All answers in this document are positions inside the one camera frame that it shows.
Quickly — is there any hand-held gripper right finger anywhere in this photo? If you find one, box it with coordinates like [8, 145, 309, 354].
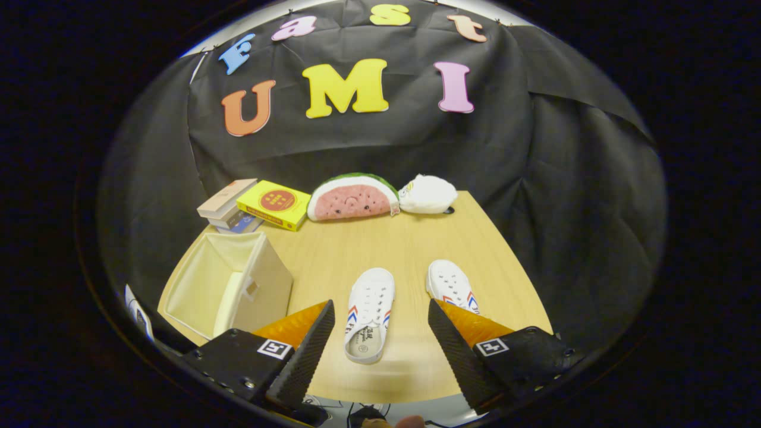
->
[428, 298, 576, 416]

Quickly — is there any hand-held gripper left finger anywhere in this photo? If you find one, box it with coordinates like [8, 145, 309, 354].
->
[181, 299, 335, 412]

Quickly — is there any white canvas shoe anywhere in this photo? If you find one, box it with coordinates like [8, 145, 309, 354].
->
[344, 267, 396, 364]
[426, 260, 480, 314]

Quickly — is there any cream fabric storage box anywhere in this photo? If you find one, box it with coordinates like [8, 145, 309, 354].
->
[163, 232, 294, 341]

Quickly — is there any blue book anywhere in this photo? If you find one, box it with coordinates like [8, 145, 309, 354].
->
[217, 215, 264, 234]

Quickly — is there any yellow book with red circle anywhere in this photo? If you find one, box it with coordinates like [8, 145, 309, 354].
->
[237, 180, 312, 231]

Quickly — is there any grey book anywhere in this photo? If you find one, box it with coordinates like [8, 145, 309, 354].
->
[208, 208, 247, 229]

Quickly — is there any watermelon slice plush toy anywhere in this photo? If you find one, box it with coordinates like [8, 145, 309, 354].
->
[307, 173, 400, 222]

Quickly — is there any white plush toy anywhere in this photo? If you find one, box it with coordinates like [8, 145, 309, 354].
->
[398, 174, 458, 215]

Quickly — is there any white sheet with blue print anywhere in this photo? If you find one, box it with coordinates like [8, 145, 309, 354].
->
[124, 284, 156, 342]

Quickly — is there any beige book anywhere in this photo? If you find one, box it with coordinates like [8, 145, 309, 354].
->
[197, 178, 258, 219]

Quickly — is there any black backdrop cloth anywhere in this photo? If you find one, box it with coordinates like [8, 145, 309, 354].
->
[98, 0, 668, 351]

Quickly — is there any black cable tangle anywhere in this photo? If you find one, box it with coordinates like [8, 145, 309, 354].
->
[345, 402, 390, 424]

